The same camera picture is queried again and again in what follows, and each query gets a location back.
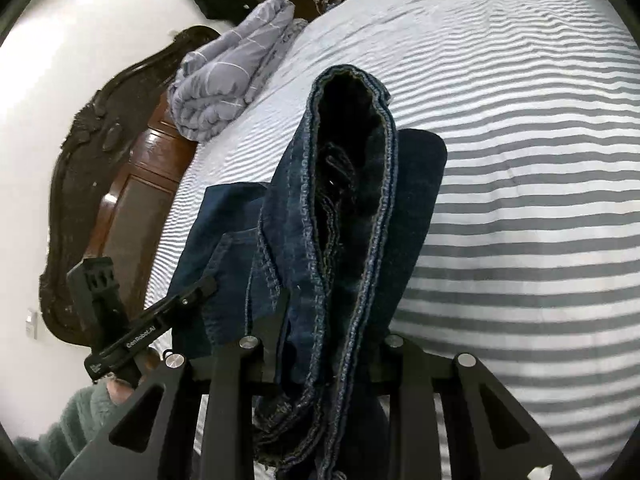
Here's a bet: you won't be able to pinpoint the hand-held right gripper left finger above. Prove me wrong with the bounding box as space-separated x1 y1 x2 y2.
57 287 292 480

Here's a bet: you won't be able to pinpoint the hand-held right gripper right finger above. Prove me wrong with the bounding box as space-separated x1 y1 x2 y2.
367 334 583 480

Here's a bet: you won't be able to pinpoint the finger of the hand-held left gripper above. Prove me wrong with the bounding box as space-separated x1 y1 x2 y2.
161 275 219 315

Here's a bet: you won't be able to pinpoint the dark blue denim pants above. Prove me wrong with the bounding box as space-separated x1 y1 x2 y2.
167 64 448 480

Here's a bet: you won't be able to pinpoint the person's left forearm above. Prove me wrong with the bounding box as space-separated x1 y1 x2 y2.
12 382 132 480

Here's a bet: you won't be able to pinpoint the person's left hand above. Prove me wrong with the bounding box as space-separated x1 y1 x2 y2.
102 378 139 407

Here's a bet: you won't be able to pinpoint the dark carved wooden headboard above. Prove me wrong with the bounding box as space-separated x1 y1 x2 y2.
37 25 222 349

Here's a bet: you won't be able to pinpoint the folded grey checked quilt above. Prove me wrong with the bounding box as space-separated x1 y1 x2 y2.
167 0 309 144

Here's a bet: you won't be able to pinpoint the grey white striped bed sheet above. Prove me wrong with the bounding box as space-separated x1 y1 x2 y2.
145 0 640 480

